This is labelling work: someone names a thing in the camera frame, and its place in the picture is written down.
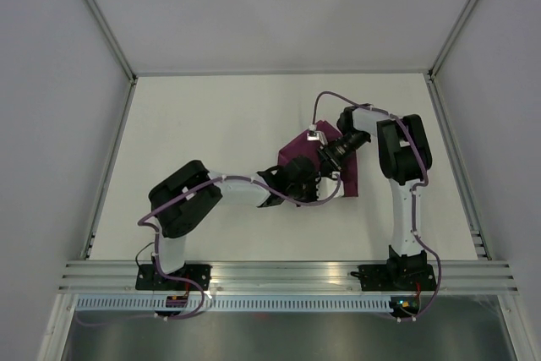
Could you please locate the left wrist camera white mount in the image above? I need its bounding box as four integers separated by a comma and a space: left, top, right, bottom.
317, 172, 343, 201

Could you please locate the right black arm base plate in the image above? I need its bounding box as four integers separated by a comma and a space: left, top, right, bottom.
349, 265, 436, 292

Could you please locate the left aluminium frame post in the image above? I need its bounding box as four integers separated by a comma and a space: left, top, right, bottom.
82, 0, 137, 84

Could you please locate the right aluminium frame post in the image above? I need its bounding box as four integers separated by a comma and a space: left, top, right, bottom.
426, 0, 481, 81

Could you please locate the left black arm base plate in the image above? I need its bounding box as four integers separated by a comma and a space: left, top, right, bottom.
135, 264, 211, 292

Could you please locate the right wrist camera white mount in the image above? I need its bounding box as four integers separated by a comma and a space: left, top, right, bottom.
306, 123, 328, 145

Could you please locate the white slotted cable duct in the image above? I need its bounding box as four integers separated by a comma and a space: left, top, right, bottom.
76, 294, 418, 313

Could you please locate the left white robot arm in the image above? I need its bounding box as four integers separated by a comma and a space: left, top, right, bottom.
138, 156, 341, 290

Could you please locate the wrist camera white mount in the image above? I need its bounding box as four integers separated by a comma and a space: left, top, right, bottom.
317, 172, 343, 201
306, 123, 328, 145

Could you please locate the aluminium frame post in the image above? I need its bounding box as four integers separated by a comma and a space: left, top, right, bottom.
82, 0, 137, 84
426, 0, 481, 81

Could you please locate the aluminium front rail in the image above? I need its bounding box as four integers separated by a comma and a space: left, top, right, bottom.
57, 260, 518, 295

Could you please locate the purple satin napkin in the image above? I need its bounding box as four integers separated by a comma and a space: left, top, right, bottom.
278, 121, 360, 198

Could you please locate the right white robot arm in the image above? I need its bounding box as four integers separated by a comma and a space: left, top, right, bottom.
318, 106, 438, 292

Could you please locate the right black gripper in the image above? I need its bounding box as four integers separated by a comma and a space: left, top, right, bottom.
314, 129, 369, 183

